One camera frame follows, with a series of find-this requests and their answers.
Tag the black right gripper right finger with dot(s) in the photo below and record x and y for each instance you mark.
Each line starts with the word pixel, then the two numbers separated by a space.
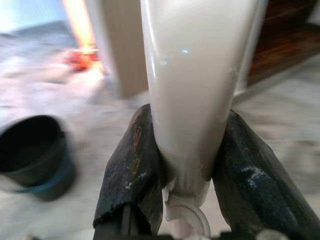
pixel 252 175

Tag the black round bin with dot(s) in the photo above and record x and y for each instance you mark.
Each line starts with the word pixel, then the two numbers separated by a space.
pixel 32 160

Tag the red printed can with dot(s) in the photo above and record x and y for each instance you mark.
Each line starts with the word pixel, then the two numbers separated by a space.
pixel 80 60

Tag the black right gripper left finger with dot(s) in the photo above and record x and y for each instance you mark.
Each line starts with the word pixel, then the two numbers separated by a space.
pixel 130 162

